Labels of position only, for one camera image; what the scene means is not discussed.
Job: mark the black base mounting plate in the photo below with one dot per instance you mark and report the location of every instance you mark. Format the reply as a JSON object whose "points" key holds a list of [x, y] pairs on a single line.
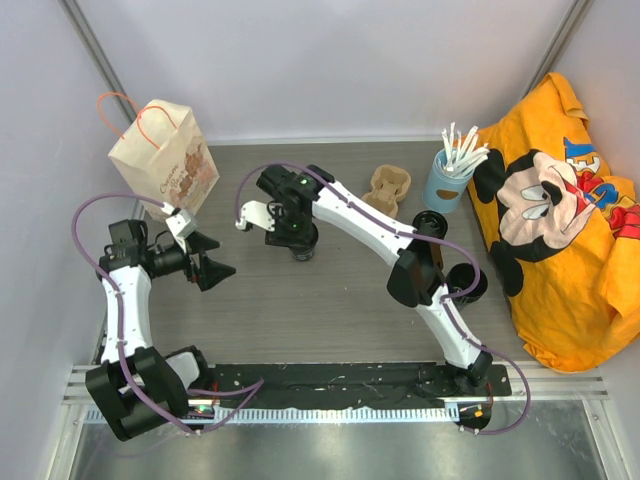
{"points": [[343, 385]]}

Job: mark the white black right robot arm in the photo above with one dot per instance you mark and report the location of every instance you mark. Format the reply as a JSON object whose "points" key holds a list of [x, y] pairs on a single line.
{"points": [[416, 280]]}

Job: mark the light blue straw cup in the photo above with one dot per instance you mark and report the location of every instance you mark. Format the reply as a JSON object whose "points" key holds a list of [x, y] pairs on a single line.
{"points": [[442, 193]]}

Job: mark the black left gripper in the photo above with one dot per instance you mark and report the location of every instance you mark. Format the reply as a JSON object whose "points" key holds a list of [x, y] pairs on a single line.
{"points": [[210, 271]]}

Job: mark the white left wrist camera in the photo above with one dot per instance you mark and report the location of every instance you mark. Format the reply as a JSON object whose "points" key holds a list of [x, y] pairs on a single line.
{"points": [[181, 224]]}

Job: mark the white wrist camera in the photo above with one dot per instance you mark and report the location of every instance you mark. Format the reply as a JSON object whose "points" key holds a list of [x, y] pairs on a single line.
{"points": [[181, 224], [255, 214]]}

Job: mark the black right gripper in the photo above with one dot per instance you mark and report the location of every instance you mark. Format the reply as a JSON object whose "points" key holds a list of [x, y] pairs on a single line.
{"points": [[278, 238]]}

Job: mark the brown pulp cup carrier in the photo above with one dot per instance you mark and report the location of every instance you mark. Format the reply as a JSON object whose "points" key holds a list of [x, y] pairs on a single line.
{"points": [[389, 186]]}

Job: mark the aluminium frame rail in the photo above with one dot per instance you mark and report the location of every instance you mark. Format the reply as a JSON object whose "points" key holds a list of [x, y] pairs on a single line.
{"points": [[529, 383]]}

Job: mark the black ribbed cup lid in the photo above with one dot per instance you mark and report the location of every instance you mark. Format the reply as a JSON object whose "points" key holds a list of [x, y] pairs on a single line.
{"points": [[430, 223]]}

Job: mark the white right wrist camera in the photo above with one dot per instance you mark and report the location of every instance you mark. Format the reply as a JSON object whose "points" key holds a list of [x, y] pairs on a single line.
{"points": [[255, 214]]}

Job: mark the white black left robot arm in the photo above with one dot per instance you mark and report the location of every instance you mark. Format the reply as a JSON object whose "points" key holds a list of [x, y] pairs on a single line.
{"points": [[134, 386]]}

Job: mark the orange cartoon print cloth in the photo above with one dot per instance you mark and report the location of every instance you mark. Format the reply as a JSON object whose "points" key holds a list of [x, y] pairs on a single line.
{"points": [[561, 230]]}

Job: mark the black coffee cup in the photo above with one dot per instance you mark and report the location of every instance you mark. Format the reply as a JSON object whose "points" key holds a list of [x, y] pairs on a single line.
{"points": [[462, 277], [303, 252]]}

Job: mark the cream paper bag orange handles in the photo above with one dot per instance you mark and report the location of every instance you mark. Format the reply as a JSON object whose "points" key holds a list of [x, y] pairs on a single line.
{"points": [[163, 155]]}

